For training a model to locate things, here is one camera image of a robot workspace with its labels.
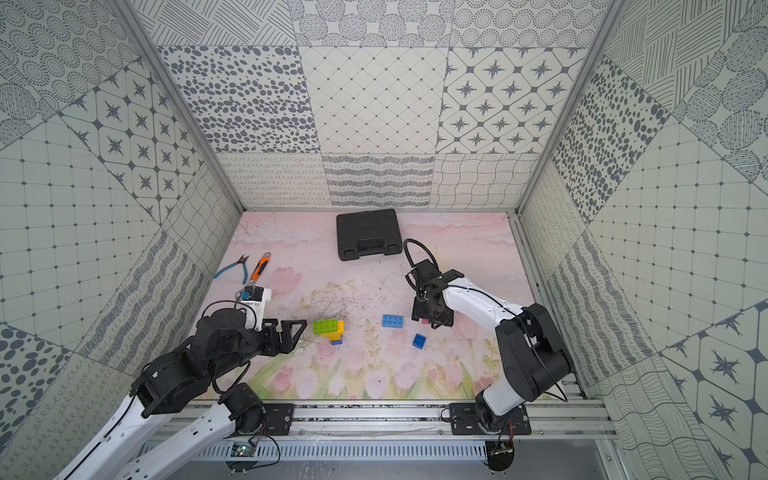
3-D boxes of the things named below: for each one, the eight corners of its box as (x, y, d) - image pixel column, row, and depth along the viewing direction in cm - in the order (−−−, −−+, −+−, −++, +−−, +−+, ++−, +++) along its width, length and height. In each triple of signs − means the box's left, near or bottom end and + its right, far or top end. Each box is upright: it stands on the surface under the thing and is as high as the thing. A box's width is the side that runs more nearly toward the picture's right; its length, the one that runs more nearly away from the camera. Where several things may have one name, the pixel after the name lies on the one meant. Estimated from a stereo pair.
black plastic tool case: (339, 261, 106) (336, 252, 102) (338, 221, 119) (336, 212, 115) (402, 254, 109) (403, 245, 105) (395, 215, 121) (395, 207, 117)
